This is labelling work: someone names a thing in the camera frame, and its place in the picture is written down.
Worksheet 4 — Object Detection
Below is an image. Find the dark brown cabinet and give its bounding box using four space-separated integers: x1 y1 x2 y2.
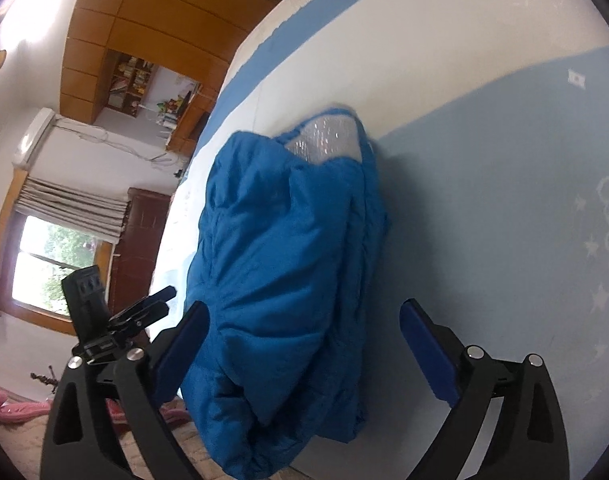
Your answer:
108 188 171 314

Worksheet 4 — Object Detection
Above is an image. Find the blue puffer jacket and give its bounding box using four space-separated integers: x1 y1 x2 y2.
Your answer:
182 108 389 479

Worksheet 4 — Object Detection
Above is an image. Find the window with blind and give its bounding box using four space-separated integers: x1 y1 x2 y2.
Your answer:
0 168 128 335

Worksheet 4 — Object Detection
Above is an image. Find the wooden wardrobe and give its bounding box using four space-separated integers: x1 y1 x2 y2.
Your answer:
59 0 278 156

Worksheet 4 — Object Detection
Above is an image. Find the blue and white bed sheet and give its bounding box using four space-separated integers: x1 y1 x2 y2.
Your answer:
152 0 609 479

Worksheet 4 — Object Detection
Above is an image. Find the pink floral quilt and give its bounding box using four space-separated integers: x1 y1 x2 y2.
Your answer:
0 390 190 425

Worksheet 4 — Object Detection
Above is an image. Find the wooden wall shelf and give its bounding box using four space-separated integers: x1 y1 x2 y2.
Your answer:
105 51 157 118

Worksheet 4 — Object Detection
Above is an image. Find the white air conditioner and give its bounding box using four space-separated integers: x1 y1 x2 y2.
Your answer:
12 107 57 170

